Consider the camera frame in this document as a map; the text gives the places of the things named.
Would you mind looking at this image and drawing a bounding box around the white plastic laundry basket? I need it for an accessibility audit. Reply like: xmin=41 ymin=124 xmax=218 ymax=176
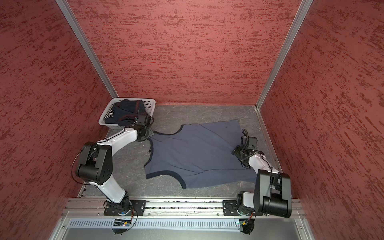
xmin=99 ymin=98 xmax=156 ymax=130

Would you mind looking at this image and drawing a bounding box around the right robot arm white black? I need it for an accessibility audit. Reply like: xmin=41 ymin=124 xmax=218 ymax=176
xmin=233 ymin=135 xmax=292 ymax=218

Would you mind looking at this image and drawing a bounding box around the small circuit board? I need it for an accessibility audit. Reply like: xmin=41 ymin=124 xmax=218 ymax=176
xmin=113 ymin=219 xmax=132 ymax=228
xmin=239 ymin=220 xmax=250 ymax=228

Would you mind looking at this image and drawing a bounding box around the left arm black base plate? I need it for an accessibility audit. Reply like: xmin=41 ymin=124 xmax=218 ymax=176
xmin=104 ymin=200 xmax=147 ymax=217

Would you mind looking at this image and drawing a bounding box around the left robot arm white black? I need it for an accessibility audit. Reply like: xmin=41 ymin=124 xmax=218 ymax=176
xmin=75 ymin=114 xmax=154 ymax=216

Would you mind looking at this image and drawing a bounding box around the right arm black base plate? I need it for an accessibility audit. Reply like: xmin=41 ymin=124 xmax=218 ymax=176
xmin=222 ymin=200 xmax=250 ymax=217

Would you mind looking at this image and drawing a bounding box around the grey-blue tank top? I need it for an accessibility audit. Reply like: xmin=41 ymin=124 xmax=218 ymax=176
xmin=144 ymin=120 xmax=257 ymax=189

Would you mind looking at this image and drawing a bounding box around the aluminium corner post left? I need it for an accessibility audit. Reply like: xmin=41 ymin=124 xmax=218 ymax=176
xmin=56 ymin=0 xmax=119 ymax=98

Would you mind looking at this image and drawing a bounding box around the aluminium corner post right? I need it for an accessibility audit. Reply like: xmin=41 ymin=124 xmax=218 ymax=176
xmin=254 ymin=0 xmax=314 ymax=110

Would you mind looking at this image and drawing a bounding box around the dark navy maroon-trimmed tank top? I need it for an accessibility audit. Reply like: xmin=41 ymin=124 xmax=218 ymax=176
xmin=103 ymin=100 xmax=146 ymax=127

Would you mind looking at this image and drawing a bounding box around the white perforated cable duct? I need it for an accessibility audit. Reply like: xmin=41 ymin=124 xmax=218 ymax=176
xmin=67 ymin=219 xmax=240 ymax=231

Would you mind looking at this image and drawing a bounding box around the right small circuit board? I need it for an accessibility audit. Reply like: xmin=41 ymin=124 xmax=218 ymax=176
xmin=239 ymin=220 xmax=250 ymax=228

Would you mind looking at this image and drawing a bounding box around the left small circuit board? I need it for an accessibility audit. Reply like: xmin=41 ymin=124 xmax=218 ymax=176
xmin=113 ymin=219 xmax=132 ymax=228

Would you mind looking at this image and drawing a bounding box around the aluminium corner post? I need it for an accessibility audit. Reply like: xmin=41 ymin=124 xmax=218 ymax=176
xmin=56 ymin=0 xmax=119 ymax=98
xmin=254 ymin=0 xmax=314 ymax=110

